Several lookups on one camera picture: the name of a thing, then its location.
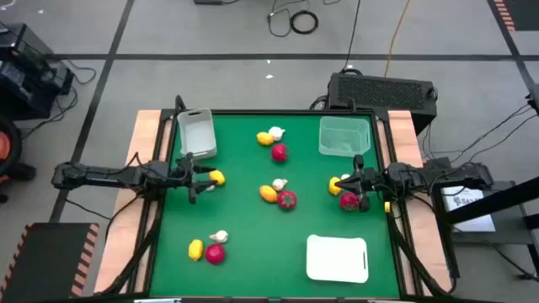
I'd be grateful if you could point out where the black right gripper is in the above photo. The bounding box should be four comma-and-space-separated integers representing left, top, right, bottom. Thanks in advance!
335, 154, 391, 213

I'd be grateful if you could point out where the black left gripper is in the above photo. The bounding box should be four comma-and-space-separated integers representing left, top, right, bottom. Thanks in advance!
170, 151, 219, 205

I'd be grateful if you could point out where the orange-yellow lemon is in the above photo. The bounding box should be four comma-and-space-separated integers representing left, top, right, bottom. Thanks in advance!
259, 184, 279, 204

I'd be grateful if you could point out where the red tomato with green stem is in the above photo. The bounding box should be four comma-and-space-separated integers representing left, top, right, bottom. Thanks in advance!
277, 189, 298, 211

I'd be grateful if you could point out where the clear plastic bin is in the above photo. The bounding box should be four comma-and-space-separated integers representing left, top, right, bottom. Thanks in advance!
318, 115, 372, 158

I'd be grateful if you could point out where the green table mat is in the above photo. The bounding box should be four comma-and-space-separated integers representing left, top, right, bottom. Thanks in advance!
149, 113, 401, 298

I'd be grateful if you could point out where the white cutting board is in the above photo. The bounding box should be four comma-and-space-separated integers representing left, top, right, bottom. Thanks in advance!
306, 234, 370, 284

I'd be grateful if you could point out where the black mesh computer case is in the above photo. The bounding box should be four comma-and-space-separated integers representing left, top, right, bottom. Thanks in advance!
327, 72, 438, 135

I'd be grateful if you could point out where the white paper sign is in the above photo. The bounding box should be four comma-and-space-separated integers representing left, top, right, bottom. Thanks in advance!
441, 186, 497, 233

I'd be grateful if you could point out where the black side stand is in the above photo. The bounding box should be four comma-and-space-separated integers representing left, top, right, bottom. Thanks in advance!
433, 176, 539, 281

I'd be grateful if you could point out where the black orange-striped floor mat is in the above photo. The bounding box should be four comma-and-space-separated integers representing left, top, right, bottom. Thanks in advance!
492, 0, 539, 33
0, 221, 101, 303

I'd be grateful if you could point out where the orange and black machine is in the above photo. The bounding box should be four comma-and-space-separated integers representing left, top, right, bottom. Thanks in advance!
0, 115, 37, 204

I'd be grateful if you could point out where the black equipment rack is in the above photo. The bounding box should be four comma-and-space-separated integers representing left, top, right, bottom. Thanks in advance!
0, 23, 75, 121

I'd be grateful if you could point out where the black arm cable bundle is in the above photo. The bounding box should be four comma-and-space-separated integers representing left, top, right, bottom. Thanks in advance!
387, 210, 458, 296
100, 197, 163, 295

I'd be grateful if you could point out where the black metal table frame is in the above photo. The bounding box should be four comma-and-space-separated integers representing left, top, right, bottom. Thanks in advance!
94, 94, 460, 303

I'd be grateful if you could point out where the long black cable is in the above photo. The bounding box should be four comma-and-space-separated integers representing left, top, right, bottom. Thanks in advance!
340, 0, 362, 72

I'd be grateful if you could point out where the long yellow cable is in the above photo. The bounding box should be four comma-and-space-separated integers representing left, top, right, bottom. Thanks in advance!
383, 0, 412, 79

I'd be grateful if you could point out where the thin black cable with plug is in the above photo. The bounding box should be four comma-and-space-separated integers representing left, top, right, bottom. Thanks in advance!
266, 0, 292, 38

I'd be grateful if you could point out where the coiled black cable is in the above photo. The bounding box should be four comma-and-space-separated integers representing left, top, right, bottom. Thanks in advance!
289, 10, 319, 35

